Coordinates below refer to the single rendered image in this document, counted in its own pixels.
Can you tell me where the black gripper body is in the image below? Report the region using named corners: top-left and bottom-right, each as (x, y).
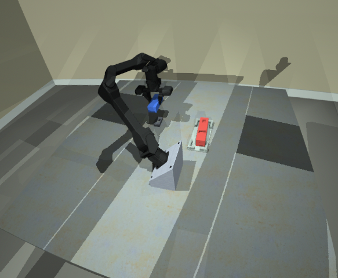
top-left (135, 77), bottom-right (173, 96)

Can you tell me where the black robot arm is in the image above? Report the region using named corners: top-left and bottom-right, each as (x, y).
top-left (98, 53), bottom-right (169, 169)

